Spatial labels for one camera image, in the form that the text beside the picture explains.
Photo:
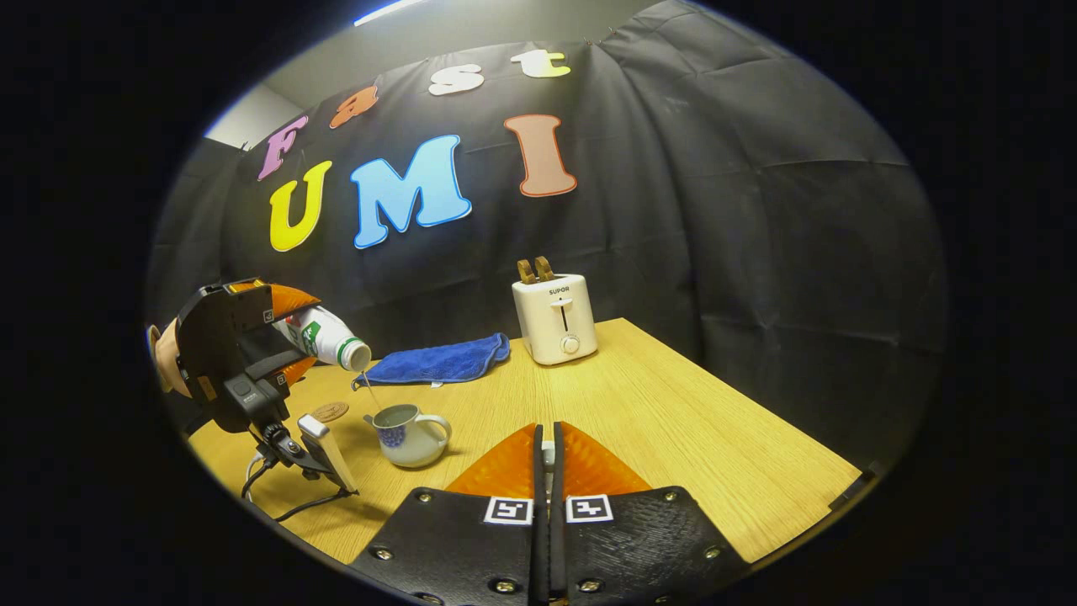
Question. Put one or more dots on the white blue ceramic teacup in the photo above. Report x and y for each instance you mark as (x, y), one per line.
(412, 442)

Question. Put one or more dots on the white toaster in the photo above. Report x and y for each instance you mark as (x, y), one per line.
(551, 324)

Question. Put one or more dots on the white plastic water bottle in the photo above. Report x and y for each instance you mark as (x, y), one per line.
(332, 337)

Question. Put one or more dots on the white teacup lid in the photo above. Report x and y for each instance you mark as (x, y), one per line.
(548, 454)

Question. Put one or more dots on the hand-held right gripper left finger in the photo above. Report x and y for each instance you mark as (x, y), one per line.
(471, 539)

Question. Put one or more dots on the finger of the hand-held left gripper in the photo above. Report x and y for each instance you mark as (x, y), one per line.
(290, 299)
(290, 368)

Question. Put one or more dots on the black backdrop cloth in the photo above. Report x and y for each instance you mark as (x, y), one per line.
(673, 210)

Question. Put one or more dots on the round wooden coaster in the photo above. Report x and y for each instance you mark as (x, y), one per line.
(331, 411)

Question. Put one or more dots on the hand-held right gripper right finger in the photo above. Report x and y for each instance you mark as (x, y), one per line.
(631, 539)

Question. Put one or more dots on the blue towel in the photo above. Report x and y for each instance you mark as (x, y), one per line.
(437, 362)

